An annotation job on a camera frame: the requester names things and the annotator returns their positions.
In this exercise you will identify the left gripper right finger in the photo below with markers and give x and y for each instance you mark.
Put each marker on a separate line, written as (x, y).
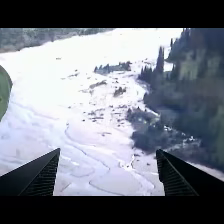
(186, 181)

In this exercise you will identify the dark green garment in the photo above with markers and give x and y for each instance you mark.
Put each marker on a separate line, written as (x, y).
(4, 90)

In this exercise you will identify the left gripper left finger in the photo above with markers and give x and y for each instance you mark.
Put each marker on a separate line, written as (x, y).
(31, 178)

